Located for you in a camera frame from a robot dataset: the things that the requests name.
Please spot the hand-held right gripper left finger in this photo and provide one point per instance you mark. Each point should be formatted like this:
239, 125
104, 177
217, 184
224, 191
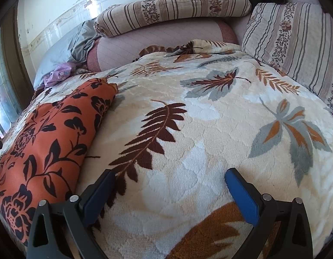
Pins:
101, 194

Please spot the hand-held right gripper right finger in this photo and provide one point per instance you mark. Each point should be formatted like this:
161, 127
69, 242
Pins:
241, 194

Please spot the orange floral garment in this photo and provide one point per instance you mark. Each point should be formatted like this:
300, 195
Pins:
47, 145

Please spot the leaf print fleece blanket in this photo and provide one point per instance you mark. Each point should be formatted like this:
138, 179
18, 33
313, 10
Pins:
198, 129

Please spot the purple printed cloth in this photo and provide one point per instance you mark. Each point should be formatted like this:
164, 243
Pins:
60, 72

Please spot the light blue pillow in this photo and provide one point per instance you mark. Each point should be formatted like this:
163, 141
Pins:
56, 56

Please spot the wooden framed window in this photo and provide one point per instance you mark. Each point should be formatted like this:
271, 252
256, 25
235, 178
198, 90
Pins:
4, 86

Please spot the pink quilted sofa backrest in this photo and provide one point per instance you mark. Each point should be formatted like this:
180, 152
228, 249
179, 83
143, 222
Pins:
123, 45

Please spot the grey cloth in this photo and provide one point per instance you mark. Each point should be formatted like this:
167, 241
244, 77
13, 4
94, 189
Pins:
87, 40

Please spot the striped floral square pillow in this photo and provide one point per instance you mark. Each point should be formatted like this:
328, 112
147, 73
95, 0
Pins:
290, 40

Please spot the striped floral bolster pillow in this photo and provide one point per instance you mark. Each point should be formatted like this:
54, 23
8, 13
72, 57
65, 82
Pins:
169, 10

